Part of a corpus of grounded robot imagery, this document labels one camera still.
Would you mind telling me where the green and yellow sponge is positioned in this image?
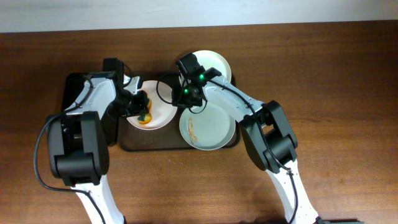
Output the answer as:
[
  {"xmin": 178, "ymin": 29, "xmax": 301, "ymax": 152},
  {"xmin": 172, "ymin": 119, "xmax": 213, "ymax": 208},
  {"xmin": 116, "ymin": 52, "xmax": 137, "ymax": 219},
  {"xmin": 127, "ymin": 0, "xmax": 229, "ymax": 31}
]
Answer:
[{"xmin": 137, "ymin": 100, "xmax": 152, "ymax": 124}]

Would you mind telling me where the white plate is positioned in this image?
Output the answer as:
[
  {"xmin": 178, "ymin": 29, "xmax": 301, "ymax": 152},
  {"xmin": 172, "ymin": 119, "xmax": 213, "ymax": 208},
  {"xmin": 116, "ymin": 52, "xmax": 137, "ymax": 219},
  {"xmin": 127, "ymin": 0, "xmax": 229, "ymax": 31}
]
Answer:
[
  {"xmin": 127, "ymin": 80, "xmax": 177, "ymax": 131},
  {"xmin": 193, "ymin": 50, "xmax": 232, "ymax": 83}
]

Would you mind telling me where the white plate top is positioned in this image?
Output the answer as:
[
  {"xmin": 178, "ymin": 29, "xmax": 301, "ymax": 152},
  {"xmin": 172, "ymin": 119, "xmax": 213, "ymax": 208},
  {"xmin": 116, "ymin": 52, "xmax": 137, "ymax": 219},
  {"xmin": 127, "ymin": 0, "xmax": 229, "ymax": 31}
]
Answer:
[{"xmin": 193, "ymin": 50, "xmax": 232, "ymax": 83}]

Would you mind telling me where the pale blue plate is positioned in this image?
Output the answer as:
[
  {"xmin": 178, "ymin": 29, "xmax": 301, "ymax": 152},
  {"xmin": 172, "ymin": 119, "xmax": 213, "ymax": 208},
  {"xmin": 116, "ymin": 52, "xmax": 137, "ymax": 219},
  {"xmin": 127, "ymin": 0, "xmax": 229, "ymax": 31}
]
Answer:
[{"xmin": 179, "ymin": 103, "xmax": 236, "ymax": 151}]

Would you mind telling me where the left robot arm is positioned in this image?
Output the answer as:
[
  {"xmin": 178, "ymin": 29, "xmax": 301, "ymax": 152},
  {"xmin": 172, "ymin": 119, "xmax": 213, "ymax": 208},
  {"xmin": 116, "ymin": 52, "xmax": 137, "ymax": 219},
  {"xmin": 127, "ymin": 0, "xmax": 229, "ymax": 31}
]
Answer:
[{"xmin": 40, "ymin": 58, "xmax": 151, "ymax": 223}]

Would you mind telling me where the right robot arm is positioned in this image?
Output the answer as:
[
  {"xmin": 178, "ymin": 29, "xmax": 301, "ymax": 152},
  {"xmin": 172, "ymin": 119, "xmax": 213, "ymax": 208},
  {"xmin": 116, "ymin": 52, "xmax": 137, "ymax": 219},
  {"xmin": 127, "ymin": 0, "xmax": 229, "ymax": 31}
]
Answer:
[{"xmin": 172, "ymin": 53, "xmax": 321, "ymax": 224}]

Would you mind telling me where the brown plastic serving tray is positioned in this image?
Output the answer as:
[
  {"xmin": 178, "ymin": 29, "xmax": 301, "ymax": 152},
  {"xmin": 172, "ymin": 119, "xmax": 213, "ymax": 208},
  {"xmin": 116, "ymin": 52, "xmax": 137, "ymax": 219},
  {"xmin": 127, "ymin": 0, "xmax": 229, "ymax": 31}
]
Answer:
[{"xmin": 118, "ymin": 72, "xmax": 241, "ymax": 152}]

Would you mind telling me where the small black tray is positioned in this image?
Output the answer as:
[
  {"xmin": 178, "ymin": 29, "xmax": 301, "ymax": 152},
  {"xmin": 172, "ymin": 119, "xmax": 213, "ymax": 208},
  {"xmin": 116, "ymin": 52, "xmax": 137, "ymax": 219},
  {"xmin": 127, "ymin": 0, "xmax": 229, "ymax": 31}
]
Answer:
[{"xmin": 62, "ymin": 72, "xmax": 120, "ymax": 146}]

